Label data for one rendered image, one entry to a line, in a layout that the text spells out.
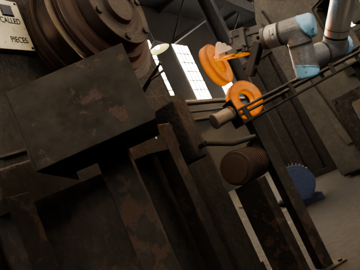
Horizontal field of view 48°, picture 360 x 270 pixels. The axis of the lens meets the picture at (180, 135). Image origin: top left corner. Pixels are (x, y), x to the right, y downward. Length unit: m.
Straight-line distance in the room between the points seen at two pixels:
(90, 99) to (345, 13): 0.91
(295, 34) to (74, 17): 0.67
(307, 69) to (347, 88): 2.48
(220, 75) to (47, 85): 0.81
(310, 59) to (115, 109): 0.81
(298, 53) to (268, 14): 2.81
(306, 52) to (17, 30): 0.89
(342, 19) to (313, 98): 2.61
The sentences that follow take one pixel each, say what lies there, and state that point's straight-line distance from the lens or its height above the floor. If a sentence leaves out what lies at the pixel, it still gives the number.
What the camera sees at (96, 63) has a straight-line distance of 0.67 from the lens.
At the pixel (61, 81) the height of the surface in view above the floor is 0.70.
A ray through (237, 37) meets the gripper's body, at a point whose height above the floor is 0.86.
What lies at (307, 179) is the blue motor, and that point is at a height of 0.19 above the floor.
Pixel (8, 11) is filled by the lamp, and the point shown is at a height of 1.19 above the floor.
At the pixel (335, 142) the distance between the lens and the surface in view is 3.92.
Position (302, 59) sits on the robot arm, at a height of 0.68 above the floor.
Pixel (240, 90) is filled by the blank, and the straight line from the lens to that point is 1.63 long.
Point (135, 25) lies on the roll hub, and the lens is 1.45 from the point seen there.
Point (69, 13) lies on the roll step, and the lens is 1.33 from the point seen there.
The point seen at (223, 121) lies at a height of 0.65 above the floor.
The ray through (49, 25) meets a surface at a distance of 1.31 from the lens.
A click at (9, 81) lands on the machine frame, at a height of 0.96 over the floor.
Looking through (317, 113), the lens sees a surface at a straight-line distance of 3.94.
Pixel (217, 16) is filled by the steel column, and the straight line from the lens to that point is 10.69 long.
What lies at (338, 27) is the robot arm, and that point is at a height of 0.73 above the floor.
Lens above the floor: 0.45
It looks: 8 degrees up
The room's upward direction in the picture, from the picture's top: 25 degrees counter-clockwise
